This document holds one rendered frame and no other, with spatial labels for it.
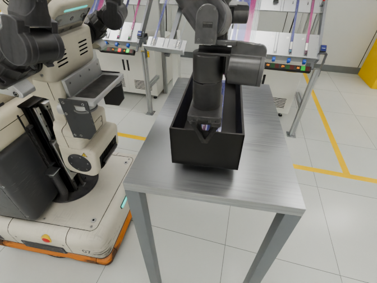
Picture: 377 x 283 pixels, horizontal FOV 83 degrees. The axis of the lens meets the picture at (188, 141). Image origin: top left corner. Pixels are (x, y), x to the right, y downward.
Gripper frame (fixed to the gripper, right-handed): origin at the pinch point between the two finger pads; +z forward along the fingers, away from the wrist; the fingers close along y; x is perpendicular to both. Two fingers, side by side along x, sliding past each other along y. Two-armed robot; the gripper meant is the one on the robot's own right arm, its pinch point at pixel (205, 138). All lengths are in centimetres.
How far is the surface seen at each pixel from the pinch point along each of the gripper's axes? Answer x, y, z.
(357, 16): -173, 322, 16
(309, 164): -79, 99, 93
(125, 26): 88, 163, 6
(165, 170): 10.2, -0.5, 11.7
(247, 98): -14, 47, 12
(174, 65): 42, 155, 36
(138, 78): 93, 183, 63
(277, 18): -73, 332, 22
